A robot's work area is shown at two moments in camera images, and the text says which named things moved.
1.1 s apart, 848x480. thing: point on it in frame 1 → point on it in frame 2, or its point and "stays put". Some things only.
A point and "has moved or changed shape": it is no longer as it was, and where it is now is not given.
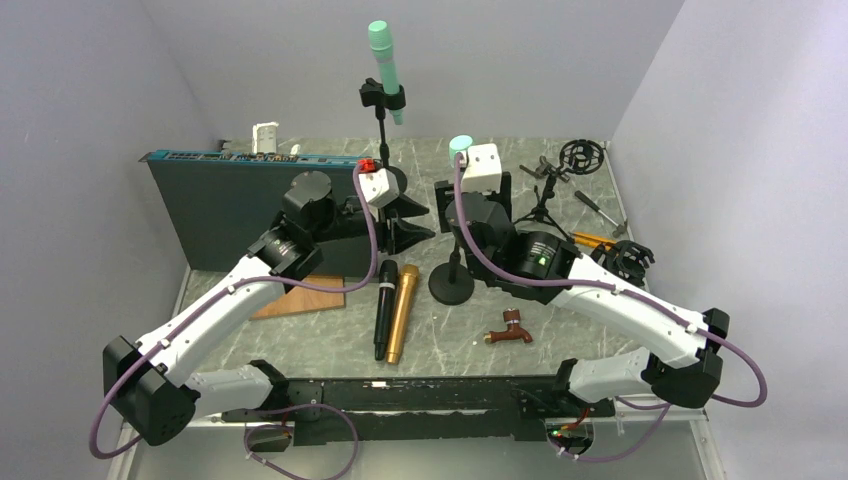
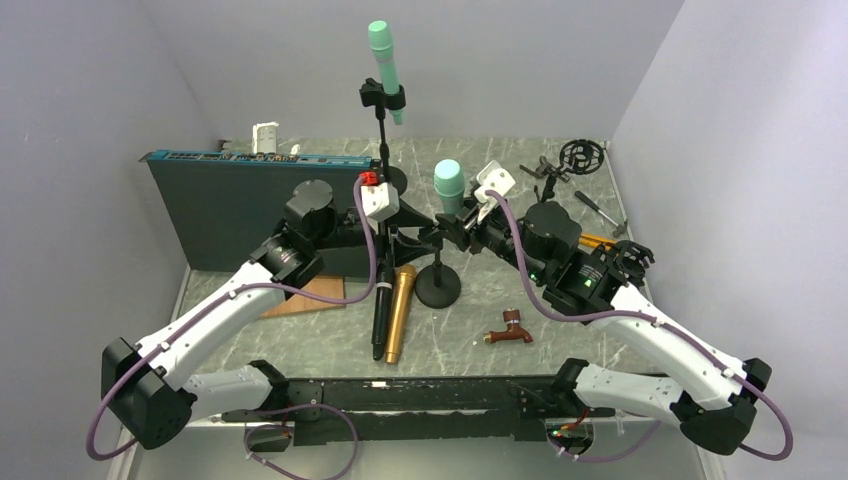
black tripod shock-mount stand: x=579 y=156 stays put
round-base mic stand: x=452 y=283 has moved or changed shape
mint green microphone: x=458 y=143 has moved or changed shape
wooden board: x=305 y=299 stays put
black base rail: x=428 y=408 stays put
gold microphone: x=408 y=276 stays put
